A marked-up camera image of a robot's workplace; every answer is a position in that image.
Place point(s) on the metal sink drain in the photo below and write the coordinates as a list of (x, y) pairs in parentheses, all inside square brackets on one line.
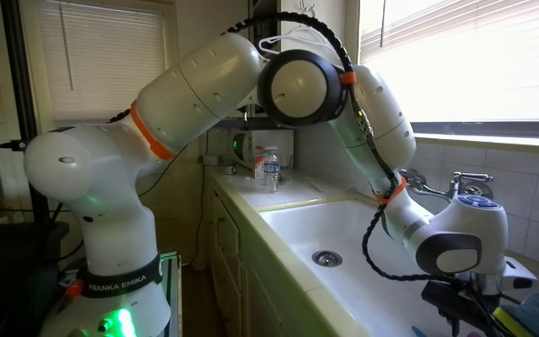
[(329, 259)]

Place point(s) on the white window blinds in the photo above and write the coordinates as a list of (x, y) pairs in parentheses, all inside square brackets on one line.
[(456, 61)]

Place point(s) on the chrome wall faucet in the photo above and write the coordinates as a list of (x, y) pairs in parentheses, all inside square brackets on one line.
[(460, 184)]

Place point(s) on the black camera stand pole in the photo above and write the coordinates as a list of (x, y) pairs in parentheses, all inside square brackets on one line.
[(20, 74)]

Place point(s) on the green and yellow sponge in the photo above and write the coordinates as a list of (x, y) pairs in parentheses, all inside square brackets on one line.
[(523, 319)]

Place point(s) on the side window blinds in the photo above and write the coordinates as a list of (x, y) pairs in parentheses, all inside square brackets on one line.
[(98, 57)]

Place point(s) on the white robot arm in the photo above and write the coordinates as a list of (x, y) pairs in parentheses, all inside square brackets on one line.
[(95, 171)]

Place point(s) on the green cabinet under counter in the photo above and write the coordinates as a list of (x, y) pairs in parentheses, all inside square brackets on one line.
[(258, 295)]

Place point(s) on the white sink basin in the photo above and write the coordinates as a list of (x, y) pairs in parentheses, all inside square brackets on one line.
[(364, 285)]

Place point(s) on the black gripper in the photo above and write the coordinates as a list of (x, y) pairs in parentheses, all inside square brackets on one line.
[(462, 304)]

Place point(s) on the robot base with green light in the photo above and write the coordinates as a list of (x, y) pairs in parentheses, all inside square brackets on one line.
[(151, 311)]

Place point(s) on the clear plastic water bottle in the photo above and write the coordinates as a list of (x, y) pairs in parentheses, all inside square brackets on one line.
[(272, 171)]

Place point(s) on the grey box with green light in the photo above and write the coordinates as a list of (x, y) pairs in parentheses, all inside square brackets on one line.
[(250, 145)]

